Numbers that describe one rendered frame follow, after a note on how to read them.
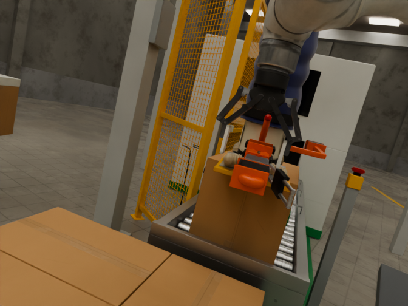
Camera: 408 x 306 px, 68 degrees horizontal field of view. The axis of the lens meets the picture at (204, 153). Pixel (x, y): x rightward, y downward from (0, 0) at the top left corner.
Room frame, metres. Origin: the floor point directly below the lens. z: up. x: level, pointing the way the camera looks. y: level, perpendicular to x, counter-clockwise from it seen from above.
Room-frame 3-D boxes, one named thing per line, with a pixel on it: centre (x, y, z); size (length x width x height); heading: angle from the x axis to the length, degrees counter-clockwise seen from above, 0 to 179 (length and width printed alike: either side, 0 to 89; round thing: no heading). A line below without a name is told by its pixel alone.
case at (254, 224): (1.55, -0.30, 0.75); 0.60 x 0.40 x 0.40; 164
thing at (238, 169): (0.66, -0.11, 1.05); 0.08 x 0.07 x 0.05; 170
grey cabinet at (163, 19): (2.17, 0.49, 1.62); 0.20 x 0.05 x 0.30; 164
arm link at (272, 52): (0.72, -0.11, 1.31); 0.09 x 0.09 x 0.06
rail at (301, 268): (2.24, -0.82, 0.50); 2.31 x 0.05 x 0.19; 164
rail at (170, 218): (2.42, -0.19, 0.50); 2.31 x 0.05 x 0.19; 164
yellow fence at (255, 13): (3.03, -0.26, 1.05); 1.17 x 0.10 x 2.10; 164
